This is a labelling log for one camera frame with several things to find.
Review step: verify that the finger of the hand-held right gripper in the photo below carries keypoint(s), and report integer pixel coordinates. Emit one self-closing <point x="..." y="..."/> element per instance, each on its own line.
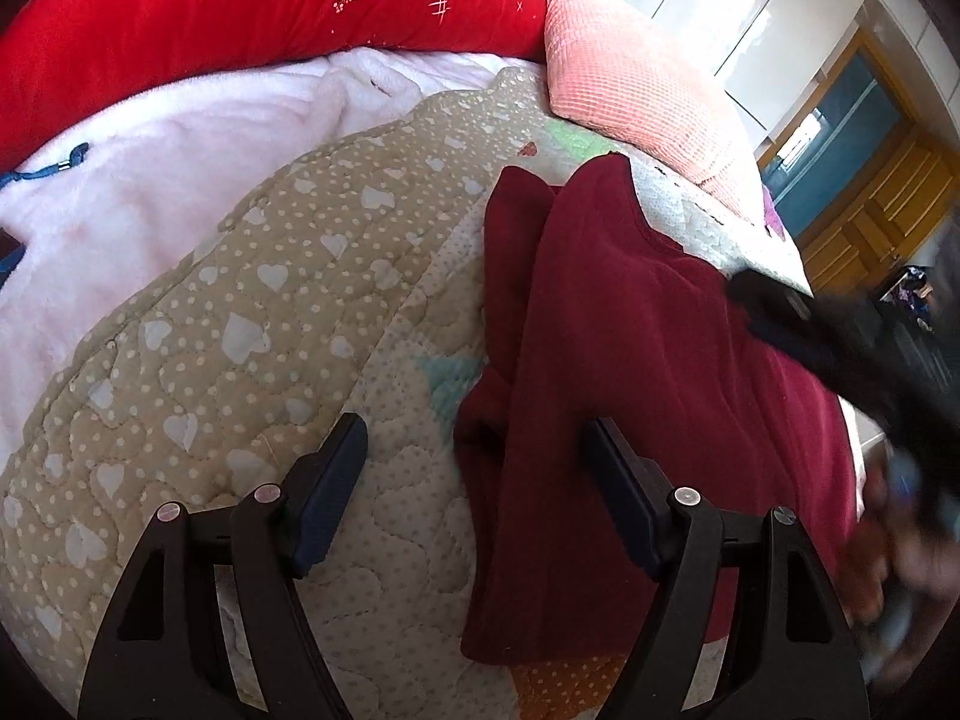
<point x="795" y="322"/>

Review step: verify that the pink ribbed pillow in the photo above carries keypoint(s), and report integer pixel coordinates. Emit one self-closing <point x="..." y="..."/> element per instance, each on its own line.
<point x="637" y="82"/>

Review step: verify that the patchwork quilt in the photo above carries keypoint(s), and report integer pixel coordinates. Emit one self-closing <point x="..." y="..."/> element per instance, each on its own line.
<point x="225" y="315"/>

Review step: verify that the person's right hand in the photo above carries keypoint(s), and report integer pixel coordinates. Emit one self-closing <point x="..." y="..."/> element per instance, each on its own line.
<point x="874" y="540"/>

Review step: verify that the magenta fuzzy blanket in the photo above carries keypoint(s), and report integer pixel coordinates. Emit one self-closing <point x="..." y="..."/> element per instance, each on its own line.
<point x="772" y="216"/>

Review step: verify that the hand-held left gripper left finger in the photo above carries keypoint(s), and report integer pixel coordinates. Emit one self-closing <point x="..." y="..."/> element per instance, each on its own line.
<point x="330" y="495"/>

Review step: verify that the wooden door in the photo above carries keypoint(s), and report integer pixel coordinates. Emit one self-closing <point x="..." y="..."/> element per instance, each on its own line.
<point x="870" y="217"/>

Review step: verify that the red floral print pillow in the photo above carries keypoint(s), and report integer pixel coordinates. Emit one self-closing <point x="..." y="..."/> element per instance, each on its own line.
<point x="187" y="15"/>

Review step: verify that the blue door curtain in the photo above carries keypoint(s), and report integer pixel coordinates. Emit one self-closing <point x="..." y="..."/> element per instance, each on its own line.
<point x="832" y="157"/>

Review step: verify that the dark red fleece garment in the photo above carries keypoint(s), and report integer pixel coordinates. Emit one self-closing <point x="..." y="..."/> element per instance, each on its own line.
<point x="637" y="330"/>

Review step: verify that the pale pink fleece blanket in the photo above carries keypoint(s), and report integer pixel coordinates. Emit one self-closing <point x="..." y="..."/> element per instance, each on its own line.
<point x="150" y="187"/>

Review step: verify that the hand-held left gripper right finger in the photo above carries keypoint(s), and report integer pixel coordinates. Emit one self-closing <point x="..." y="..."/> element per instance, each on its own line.
<point x="622" y="495"/>

